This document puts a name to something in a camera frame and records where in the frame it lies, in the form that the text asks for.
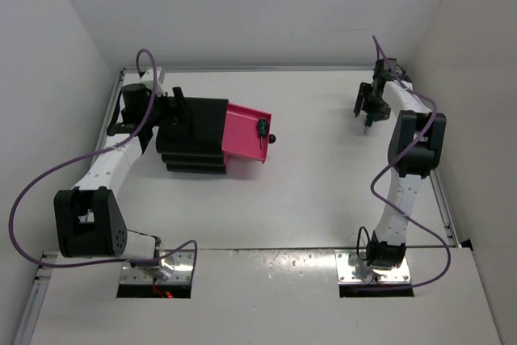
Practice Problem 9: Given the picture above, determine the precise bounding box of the green stubby screwdriver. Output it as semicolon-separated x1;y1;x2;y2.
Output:
364;121;372;134
257;118;269;148

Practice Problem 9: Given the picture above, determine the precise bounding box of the pink top drawer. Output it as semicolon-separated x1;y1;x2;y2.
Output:
221;103;273;163

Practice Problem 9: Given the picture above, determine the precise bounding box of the pink drawer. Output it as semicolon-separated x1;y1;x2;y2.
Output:
224;153;249;170
226;161;254;180
221;103;273;163

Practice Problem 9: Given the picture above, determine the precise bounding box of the pink bottom drawer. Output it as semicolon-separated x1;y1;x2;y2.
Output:
226;161;254;180

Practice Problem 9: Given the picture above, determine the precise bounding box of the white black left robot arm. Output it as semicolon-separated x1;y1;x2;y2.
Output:
53;68;174;276

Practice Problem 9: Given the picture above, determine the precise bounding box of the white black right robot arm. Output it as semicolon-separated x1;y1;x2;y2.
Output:
354;58;447;270

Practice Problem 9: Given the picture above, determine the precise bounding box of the black drawer cabinet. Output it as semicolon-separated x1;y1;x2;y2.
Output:
155;97;229;175

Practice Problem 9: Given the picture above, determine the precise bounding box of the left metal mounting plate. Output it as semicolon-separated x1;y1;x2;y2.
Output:
120;250;195;286

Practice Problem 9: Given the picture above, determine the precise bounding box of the metal mounting plate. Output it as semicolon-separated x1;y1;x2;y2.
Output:
334;249;411;286
120;250;195;286

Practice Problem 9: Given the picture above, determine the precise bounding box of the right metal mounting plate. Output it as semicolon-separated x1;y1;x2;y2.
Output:
334;249;411;286

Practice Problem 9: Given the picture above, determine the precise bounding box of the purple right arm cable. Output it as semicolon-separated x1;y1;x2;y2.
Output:
356;35;452;292

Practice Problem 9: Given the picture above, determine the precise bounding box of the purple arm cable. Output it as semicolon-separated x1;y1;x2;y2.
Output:
7;48;199;268
356;35;452;292

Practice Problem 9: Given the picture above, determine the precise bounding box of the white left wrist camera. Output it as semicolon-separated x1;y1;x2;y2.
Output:
139;67;166;96

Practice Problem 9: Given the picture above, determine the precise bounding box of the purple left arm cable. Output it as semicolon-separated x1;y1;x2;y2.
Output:
7;48;199;268

